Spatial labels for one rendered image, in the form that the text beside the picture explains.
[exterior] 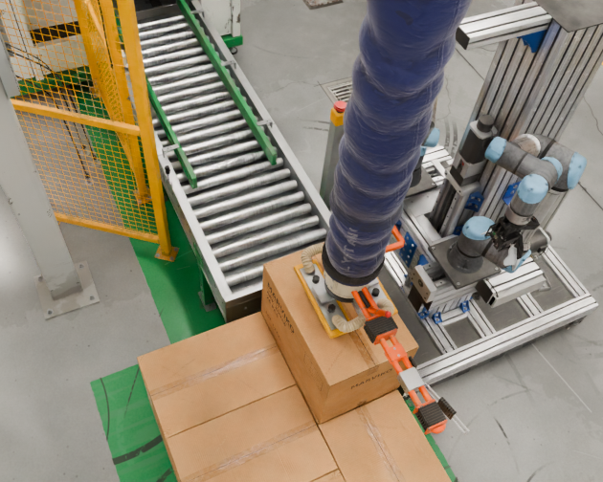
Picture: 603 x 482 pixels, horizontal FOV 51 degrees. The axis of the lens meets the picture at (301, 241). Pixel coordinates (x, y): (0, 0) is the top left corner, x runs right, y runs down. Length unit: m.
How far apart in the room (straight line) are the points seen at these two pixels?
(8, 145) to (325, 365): 1.57
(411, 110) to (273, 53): 3.61
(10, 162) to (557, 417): 2.96
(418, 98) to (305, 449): 1.63
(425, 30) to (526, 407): 2.59
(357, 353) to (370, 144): 1.03
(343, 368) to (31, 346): 1.86
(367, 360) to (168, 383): 0.89
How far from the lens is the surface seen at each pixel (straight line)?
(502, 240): 2.02
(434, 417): 2.18
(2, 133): 2.86
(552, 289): 3.88
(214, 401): 2.83
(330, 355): 2.49
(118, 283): 3.81
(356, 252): 2.11
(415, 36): 1.50
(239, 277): 3.11
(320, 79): 4.98
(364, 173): 1.82
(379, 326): 2.29
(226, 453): 2.75
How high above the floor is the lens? 3.17
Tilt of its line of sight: 54 degrees down
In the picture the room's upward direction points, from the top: 7 degrees clockwise
